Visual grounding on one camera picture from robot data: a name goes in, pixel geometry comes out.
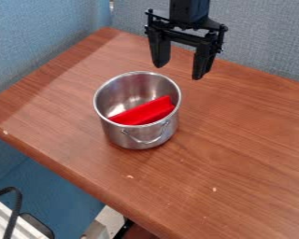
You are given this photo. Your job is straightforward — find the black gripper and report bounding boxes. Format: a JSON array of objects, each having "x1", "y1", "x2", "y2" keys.
[{"x1": 144, "y1": 0, "x2": 229, "y2": 80}]

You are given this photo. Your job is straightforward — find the stainless steel metal pot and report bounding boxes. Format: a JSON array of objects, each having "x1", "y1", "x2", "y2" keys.
[{"x1": 94, "y1": 71, "x2": 182, "y2": 149}]

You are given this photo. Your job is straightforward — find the red rectangular block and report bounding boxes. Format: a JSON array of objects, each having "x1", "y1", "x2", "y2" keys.
[{"x1": 108, "y1": 95, "x2": 175, "y2": 125}]

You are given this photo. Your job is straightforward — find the white appliance at corner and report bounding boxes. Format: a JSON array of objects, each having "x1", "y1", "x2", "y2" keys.
[{"x1": 0, "y1": 199, "x2": 56, "y2": 239}]

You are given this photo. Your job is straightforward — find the black table leg bracket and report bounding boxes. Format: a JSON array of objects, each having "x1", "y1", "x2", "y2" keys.
[{"x1": 112, "y1": 219, "x2": 135, "y2": 239}]

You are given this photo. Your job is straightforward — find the black cable loop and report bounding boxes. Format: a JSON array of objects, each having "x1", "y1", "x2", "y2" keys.
[{"x1": 0, "y1": 186, "x2": 24, "y2": 239}]

